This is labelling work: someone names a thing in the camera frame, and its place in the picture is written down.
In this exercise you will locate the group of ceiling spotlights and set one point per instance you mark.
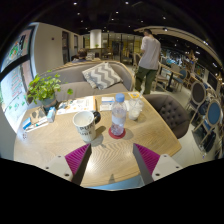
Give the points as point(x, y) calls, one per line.
point(116, 12)

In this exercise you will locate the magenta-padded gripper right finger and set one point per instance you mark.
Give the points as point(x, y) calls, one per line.
point(147, 159)

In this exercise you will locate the grey white chevron cushion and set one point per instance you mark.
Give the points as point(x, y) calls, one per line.
point(101, 75)

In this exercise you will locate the small light blue box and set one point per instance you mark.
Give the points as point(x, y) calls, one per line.
point(51, 115)

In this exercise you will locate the large printed paper leaflet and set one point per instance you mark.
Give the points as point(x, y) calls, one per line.
point(76, 105)

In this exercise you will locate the window with festive stickers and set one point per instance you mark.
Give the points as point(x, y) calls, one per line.
point(15, 73)

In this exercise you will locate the group of round-backed chairs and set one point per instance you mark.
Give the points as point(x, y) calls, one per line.
point(208, 110)

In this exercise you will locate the clear blue-capped water bottle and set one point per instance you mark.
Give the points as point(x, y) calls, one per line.
point(118, 116)

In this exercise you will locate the grey curved sofa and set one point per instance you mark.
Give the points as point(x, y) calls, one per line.
point(71, 75)

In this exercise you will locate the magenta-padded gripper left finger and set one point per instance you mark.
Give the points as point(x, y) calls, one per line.
point(77, 159)

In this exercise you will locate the small white blue leaflet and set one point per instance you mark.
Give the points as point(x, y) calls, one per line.
point(106, 103)

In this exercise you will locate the white mug with black print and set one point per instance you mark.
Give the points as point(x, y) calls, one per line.
point(85, 128)

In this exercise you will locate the clear plastic cup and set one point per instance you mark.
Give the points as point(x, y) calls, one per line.
point(135, 108)

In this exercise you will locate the green potted plant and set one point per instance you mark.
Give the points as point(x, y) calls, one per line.
point(43, 88)

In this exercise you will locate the small blue white box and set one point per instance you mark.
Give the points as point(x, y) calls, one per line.
point(26, 123)

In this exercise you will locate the grey tufted armchair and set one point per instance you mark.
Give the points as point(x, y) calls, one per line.
point(168, 113)

